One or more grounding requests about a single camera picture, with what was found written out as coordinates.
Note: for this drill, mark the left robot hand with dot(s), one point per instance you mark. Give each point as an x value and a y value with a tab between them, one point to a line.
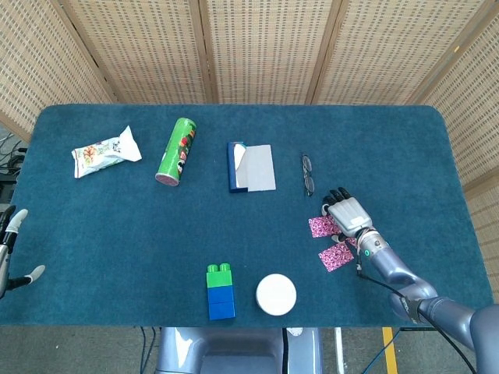
6	269

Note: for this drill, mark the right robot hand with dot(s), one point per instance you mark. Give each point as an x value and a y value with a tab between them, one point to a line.
349	216

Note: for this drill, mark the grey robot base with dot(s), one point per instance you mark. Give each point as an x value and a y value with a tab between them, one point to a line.
234	350

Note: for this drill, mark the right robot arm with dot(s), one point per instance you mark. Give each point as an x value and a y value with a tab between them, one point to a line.
393	267

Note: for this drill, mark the black folded eyeglasses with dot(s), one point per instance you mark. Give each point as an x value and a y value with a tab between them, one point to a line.
307	163

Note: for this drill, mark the open blue box grey flap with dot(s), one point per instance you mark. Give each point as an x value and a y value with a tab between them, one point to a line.
259	167

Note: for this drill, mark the round plastic binder clip tub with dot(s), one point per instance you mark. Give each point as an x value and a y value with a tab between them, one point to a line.
276	294

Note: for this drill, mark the curled cream paper sheet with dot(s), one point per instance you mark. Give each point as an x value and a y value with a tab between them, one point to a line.
239	157

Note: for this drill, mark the green building block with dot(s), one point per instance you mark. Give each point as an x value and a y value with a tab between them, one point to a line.
220	278

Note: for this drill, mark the white crumpled snack bag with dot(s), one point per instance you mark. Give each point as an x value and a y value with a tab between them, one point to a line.
101	156

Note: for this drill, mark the blue building block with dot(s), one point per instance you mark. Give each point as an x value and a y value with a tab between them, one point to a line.
221	295
222	311

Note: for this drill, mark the green Pringles can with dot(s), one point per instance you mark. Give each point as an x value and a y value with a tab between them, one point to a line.
175	152

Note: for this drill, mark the woven wooden folding screen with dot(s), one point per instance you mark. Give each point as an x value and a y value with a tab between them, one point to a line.
265	50

